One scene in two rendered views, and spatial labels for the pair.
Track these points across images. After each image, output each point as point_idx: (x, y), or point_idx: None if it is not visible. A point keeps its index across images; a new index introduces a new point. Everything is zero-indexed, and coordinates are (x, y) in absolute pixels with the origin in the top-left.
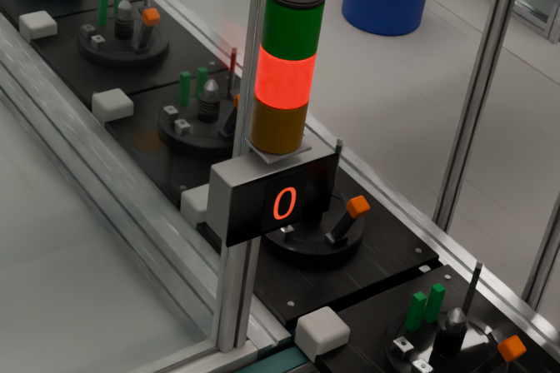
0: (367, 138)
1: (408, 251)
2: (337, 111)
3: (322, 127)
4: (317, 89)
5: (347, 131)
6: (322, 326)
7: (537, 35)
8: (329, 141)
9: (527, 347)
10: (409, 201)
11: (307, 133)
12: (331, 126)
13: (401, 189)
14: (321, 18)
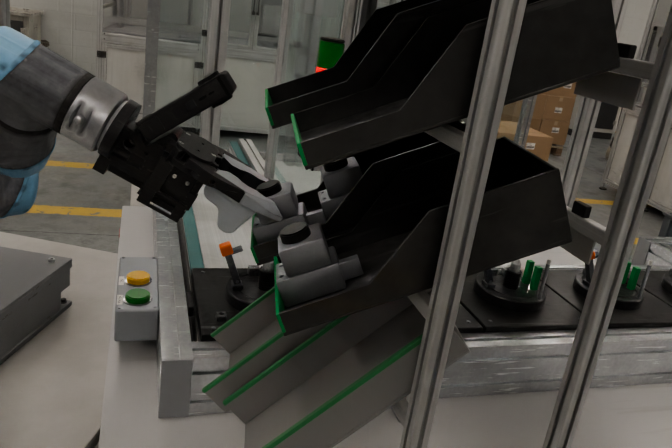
0: (590, 447)
1: None
2: (632, 444)
3: (525, 344)
4: (670, 444)
5: (597, 438)
6: None
7: None
8: (505, 340)
9: None
10: (491, 436)
11: (515, 335)
12: (603, 431)
13: (508, 438)
14: (323, 48)
